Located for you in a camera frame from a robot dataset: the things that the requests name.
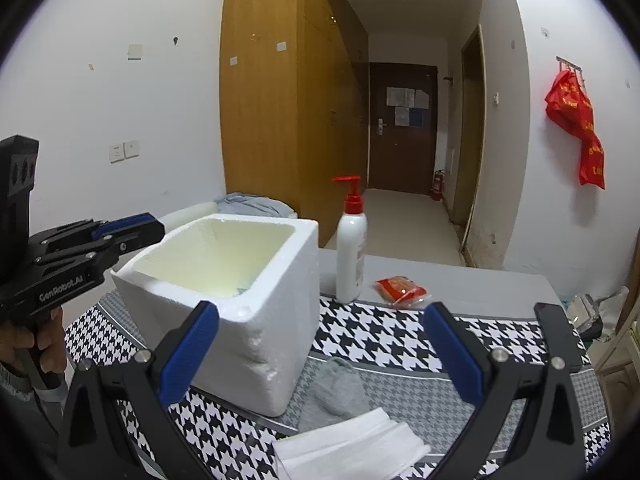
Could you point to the wooden side door frame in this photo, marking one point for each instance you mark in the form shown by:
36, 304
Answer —
472, 136

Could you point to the person's left hand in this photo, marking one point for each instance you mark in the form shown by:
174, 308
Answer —
49, 340

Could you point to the houndstooth patterned table cloth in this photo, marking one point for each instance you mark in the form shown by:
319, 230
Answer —
398, 367

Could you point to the white wall socket pair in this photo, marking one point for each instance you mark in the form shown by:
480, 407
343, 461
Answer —
122, 151

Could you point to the wall hook rack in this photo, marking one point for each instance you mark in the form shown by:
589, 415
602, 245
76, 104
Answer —
567, 65

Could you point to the wooden wardrobe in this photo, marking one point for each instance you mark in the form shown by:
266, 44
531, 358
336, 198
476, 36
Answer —
294, 102

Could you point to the white styrofoam box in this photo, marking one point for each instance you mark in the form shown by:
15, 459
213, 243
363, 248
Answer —
262, 274

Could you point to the white pump lotion bottle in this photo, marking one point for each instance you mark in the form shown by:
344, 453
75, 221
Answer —
351, 236

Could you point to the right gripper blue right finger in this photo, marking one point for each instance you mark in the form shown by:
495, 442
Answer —
548, 442

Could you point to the grey sock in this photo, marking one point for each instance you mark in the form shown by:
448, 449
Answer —
336, 394

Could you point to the red fire extinguisher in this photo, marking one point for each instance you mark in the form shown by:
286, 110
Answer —
437, 185

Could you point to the dark brown entrance door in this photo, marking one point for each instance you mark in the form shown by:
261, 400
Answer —
403, 127

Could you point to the red snack packet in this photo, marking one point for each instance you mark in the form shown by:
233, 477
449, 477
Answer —
401, 293

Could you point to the white towel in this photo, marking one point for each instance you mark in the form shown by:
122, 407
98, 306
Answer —
369, 446

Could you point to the red hanging plastic bag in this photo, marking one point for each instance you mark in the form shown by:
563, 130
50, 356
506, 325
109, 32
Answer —
568, 107

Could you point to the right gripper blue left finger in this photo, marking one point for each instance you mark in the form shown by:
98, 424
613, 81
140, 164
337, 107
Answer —
94, 442

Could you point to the left grey sleeve forearm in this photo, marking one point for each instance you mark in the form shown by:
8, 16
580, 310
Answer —
23, 402

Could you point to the black smartphone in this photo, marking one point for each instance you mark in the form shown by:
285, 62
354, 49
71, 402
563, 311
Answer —
561, 342

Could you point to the light blue crumpled cloth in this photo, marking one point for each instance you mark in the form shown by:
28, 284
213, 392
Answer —
254, 205

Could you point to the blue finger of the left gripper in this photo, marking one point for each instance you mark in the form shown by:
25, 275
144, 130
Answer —
81, 237
93, 261

